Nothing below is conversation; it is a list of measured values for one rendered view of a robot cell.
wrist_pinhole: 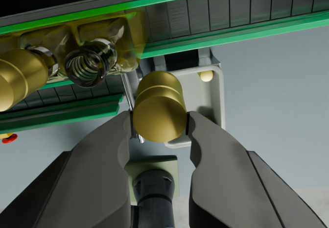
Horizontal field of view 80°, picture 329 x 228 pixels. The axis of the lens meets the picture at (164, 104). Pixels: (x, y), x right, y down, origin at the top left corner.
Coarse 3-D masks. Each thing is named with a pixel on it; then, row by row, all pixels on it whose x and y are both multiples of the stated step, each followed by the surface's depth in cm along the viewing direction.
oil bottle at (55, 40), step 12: (72, 24) 21; (24, 36) 19; (36, 36) 18; (48, 36) 18; (60, 36) 19; (72, 36) 20; (24, 48) 19; (48, 48) 18; (60, 48) 19; (72, 48) 20; (60, 60) 19; (60, 72) 20
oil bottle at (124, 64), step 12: (132, 12) 28; (84, 24) 19; (96, 24) 19; (108, 24) 18; (120, 24) 19; (132, 24) 22; (144, 24) 37; (84, 36) 18; (96, 36) 18; (108, 36) 18; (120, 36) 19; (132, 36) 21; (144, 36) 33; (120, 48) 19; (132, 48) 20; (120, 60) 19; (132, 60) 20; (120, 72) 20
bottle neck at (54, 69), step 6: (30, 48) 18; (36, 48) 18; (42, 48) 18; (42, 54) 17; (48, 54) 18; (48, 60) 18; (54, 60) 19; (48, 66) 18; (54, 66) 19; (48, 72) 18; (54, 72) 19
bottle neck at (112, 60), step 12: (84, 48) 14; (96, 48) 15; (108, 48) 17; (72, 60) 14; (84, 60) 17; (96, 60) 14; (108, 60) 16; (72, 72) 15; (84, 72) 16; (96, 72) 17; (108, 72) 17; (84, 84) 15; (96, 84) 15
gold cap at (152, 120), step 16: (144, 80) 14; (160, 80) 13; (176, 80) 15; (144, 96) 12; (160, 96) 11; (176, 96) 12; (144, 112) 12; (160, 112) 12; (176, 112) 12; (144, 128) 12; (160, 128) 12; (176, 128) 12
